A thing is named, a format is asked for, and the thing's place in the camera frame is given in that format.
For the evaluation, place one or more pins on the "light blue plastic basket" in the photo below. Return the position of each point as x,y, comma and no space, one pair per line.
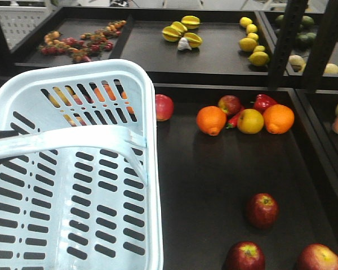
83,190

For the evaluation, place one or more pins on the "red apple far left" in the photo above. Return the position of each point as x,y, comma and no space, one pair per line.
164,107

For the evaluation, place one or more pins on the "orange left front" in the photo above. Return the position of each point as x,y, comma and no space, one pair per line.
211,120

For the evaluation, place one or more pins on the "white garlic bulb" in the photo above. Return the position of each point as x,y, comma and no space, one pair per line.
183,44

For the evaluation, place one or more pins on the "yellow starfruit rear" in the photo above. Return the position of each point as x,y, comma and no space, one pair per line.
191,22

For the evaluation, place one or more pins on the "red chili pepper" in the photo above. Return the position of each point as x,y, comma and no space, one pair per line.
233,121

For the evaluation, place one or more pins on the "dark red apple rear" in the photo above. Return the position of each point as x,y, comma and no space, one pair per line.
229,104

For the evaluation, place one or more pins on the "dark red apple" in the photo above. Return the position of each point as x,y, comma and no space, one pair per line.
229,104
262,211

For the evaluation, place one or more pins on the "yellow round fruit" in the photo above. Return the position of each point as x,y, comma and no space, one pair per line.
250,121

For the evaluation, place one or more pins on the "red apple lower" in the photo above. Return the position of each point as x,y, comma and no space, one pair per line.
245,255

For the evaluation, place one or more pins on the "dark red apple near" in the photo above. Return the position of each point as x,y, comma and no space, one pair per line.
262,211

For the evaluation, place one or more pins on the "red bell pepper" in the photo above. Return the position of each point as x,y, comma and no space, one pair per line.
263,102

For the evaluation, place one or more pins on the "bright orange right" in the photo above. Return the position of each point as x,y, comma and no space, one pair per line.
278,119

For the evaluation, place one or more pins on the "red apple bottom right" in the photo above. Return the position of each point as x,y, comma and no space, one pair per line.
317,256

